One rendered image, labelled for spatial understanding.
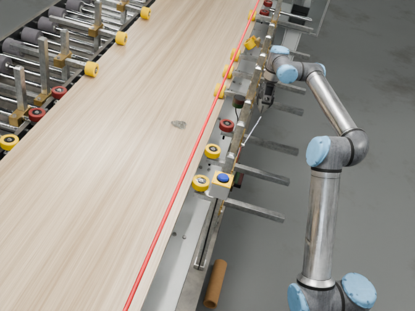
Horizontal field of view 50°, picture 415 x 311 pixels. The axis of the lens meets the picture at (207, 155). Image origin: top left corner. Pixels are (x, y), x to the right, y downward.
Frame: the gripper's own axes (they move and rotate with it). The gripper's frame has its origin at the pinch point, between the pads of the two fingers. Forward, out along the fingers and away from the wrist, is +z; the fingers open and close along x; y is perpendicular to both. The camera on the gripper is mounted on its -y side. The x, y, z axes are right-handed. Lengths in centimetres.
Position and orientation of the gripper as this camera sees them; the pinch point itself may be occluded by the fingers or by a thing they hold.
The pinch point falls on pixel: (261, 111)
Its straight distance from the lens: 242.5
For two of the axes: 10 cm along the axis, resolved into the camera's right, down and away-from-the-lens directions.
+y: 2.4, -5.9, 7.7
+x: -9.6, -2.8, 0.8
